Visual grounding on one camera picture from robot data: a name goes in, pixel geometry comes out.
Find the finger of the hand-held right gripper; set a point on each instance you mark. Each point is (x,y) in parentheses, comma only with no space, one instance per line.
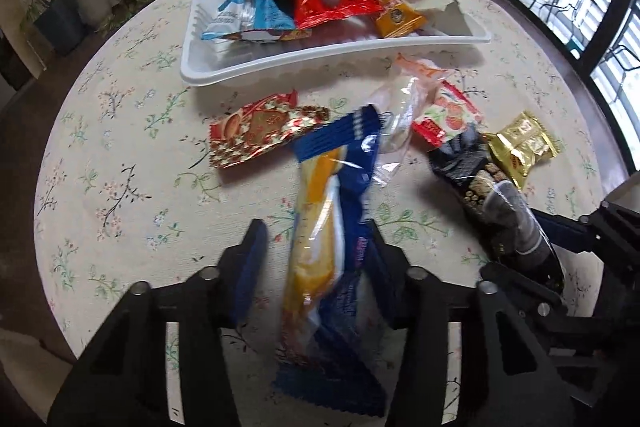
(562,232)
(520,289)

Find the red strawberry print packet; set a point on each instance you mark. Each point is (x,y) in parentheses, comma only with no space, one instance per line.
(445,114)

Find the blue chips packet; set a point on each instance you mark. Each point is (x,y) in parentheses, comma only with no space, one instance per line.
(345,187)

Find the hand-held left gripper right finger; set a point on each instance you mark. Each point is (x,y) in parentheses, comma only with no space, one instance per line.
(387,269)

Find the clear plastic snack packet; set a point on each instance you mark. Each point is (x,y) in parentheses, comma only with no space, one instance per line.
(405,107)

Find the round floral tablecloth table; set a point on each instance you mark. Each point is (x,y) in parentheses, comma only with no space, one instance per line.
(125,132)

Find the red white snack packet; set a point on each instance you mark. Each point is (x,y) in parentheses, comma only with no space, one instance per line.
(295,35)

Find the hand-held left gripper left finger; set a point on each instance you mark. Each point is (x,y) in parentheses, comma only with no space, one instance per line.
(250,267)

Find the red gold biscuit packet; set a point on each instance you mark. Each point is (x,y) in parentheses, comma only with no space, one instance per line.
(260,127)

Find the light blue snack packet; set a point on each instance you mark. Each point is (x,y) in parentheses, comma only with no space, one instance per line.
(250,14)

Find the gold snack packet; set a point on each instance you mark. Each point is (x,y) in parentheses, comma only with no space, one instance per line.
(522,144)

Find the black snack packet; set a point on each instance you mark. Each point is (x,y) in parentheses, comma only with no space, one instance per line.
(470,177)

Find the white plastic tray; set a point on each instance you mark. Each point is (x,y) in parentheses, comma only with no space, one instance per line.
(325,57)

